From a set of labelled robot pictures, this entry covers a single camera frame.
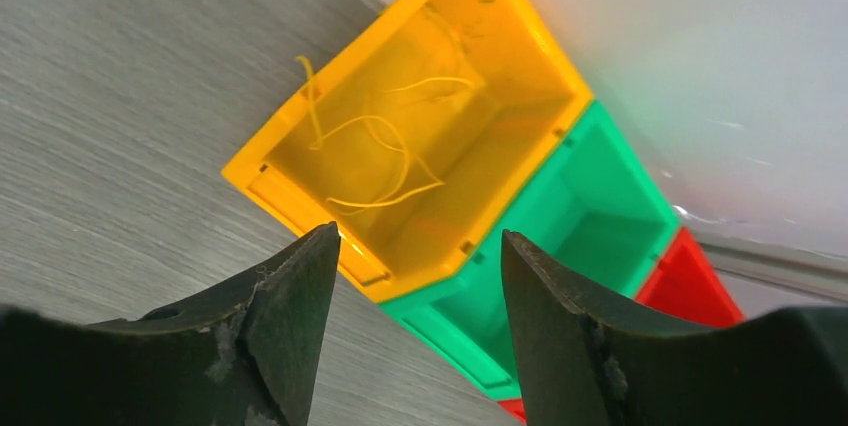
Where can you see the green plastic bin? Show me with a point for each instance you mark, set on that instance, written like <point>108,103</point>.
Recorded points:
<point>591,206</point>

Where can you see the yellow plastic bin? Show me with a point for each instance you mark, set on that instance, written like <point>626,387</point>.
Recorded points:
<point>415,138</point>

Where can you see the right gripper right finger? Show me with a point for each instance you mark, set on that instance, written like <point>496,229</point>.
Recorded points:
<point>786,367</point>

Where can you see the red plastic bin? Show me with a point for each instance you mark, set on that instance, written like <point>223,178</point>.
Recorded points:
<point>689,290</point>

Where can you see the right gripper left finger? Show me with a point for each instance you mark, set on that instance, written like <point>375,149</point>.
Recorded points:
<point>242,352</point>

